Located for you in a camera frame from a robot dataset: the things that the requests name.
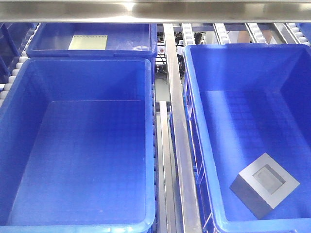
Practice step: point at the gray square base block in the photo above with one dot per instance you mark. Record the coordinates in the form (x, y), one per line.
(263, 185)

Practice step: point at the large blue bin left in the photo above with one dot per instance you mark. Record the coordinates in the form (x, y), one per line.
(77, 147)

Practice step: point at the large blue bin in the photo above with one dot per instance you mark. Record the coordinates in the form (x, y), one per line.
(243, 101)
(77, 147)

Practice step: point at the blue bin rear left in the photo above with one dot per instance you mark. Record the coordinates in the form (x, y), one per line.
(124, 40)

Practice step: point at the large blue bin right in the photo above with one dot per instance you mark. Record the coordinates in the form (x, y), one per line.
(243, 101)

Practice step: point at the pale green sheet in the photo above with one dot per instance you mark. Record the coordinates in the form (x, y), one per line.
(88, 42)

